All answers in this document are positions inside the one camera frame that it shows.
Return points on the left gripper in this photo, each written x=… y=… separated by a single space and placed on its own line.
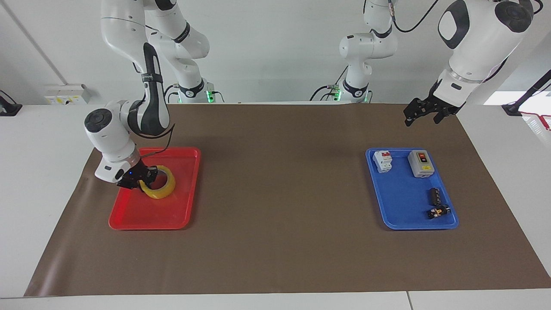
x=443 y=104

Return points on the yellow tape roll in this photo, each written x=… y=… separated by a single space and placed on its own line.
x=165 y=189

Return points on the small black yellow part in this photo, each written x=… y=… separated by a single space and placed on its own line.
x=438 y=212

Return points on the white wall socket box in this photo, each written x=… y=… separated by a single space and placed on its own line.
x=64 y=94

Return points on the black terminal block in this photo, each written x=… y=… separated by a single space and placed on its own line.
x=434 y=196

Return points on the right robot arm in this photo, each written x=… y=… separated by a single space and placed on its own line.
x=148 y=99

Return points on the black stand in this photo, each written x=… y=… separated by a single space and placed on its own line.
x=527 y=92
x=8 y=107

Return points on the blue plastic tray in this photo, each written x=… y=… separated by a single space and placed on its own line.
x=404 y=202

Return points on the grey switch box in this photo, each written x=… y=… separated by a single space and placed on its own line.
x=419 y=165

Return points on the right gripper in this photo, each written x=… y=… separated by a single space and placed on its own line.
x=130 y=175

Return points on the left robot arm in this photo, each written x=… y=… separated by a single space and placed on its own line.
x=473 y=43

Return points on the white circuit breaker red switch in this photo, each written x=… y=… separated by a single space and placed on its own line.
x=382 y=162

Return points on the red plastic tray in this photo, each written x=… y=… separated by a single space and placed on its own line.
x=146 y=213

